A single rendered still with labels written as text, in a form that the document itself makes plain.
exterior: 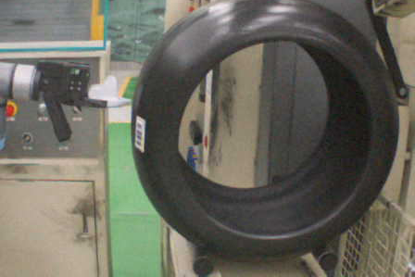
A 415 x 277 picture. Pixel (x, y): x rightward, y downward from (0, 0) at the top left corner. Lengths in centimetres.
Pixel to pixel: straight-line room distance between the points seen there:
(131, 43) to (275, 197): 894
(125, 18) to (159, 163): 920
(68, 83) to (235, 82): 50
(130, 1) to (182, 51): 918
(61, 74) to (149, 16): 909
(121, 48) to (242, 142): 886
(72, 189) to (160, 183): 83
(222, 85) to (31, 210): 84
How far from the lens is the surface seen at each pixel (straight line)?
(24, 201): 200
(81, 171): 194
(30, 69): 121
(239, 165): 157
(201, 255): 126
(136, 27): 1031
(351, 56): 117
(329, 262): 131
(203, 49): 110
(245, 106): 153
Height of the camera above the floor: 147
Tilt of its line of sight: 15 degrees down
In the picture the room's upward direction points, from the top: 3 degrees clockwise
